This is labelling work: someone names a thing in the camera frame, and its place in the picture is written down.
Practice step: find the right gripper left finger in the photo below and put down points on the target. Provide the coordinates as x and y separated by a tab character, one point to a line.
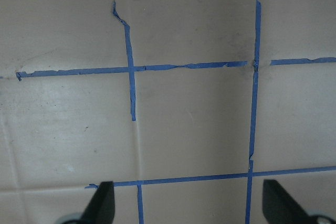
101	208

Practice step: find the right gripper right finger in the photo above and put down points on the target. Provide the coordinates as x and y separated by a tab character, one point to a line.
279	207

